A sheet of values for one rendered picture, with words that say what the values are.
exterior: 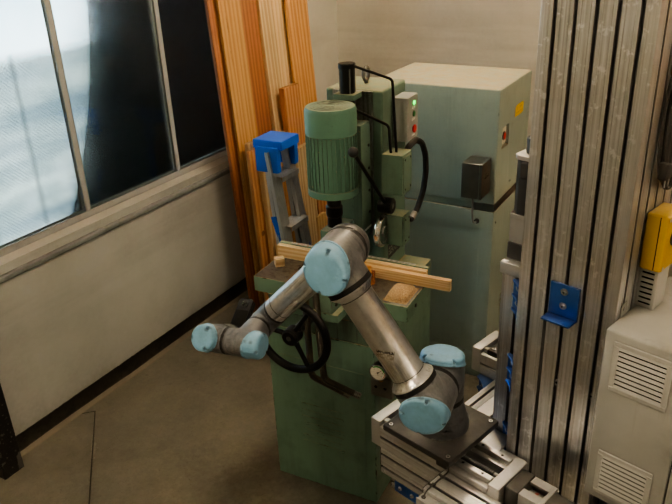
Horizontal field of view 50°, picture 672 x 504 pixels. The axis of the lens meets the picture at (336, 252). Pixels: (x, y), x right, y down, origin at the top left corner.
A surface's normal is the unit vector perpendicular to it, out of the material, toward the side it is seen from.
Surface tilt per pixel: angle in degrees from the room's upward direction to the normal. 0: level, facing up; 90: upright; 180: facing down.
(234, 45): 87
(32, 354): 90
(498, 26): 90
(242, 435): 0
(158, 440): 0
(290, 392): 90
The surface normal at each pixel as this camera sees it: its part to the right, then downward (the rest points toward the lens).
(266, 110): 0.87, 0.13
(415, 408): -0.29, 0.51
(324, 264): -0.44, 0.29
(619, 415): -0.70, 0.33
